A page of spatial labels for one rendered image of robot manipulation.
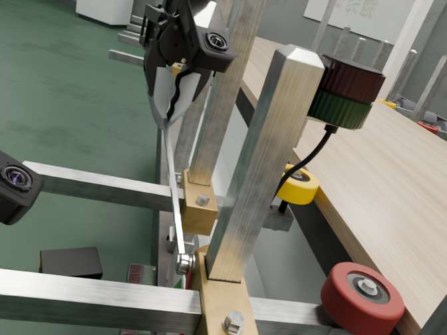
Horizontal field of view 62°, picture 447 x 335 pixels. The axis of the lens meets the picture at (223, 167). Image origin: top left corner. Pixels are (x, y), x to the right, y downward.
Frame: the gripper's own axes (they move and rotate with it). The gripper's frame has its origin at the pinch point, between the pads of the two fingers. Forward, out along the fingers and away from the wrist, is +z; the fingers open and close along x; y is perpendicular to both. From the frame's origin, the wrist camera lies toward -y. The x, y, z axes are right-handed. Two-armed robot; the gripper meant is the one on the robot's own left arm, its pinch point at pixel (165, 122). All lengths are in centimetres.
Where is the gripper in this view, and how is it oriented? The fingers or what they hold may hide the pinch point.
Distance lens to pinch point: 52.9
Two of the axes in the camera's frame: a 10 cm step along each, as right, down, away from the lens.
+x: -8.5, -0.2, -5.3
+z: -2.8, 8.7, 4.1
